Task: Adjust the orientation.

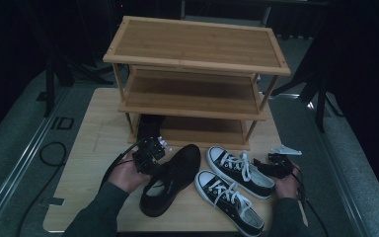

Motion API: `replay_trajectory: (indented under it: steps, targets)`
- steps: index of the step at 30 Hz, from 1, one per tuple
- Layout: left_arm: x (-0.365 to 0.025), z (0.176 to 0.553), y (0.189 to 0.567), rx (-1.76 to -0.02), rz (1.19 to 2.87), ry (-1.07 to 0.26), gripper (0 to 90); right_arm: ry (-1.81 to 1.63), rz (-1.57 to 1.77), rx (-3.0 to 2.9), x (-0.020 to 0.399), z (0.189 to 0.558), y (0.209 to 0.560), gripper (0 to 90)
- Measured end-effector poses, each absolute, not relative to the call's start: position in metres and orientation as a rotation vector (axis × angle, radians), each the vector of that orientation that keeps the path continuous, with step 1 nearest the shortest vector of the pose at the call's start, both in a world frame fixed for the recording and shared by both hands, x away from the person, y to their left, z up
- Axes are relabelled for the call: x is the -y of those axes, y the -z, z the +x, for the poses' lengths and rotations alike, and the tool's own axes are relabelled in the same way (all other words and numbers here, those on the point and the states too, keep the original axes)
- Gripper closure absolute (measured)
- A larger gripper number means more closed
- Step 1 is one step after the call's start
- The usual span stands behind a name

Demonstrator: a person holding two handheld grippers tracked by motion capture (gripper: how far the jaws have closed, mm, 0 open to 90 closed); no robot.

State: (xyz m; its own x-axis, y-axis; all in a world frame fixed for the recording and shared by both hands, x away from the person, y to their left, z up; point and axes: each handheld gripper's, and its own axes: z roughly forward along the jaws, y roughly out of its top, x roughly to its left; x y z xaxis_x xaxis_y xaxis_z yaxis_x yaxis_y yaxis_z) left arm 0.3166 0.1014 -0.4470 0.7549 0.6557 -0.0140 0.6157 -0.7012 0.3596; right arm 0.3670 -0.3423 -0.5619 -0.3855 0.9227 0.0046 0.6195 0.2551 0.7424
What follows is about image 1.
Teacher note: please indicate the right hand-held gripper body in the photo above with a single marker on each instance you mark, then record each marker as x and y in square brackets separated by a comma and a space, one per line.
[279, 166]

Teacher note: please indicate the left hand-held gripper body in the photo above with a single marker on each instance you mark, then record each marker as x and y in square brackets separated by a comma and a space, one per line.
[149, 153]

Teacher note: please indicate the plain black shoe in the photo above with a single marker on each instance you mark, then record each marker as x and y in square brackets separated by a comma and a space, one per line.
[184, 164]
[149, 126]

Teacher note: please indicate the black and white sneaker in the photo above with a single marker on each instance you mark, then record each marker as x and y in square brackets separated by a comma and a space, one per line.
[205, 180]
[215, 154]

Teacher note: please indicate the wooden shoe rack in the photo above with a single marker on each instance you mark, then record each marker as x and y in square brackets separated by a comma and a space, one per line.
[194, 42]

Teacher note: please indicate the person's right hand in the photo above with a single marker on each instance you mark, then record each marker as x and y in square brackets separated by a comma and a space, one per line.
[288, 187]

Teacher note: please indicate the person's left hand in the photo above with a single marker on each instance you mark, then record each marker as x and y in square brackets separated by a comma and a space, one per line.
[126, 176]

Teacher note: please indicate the black metal stand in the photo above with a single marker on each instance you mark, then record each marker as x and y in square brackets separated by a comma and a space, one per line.
[320, 108]
[49, 85]

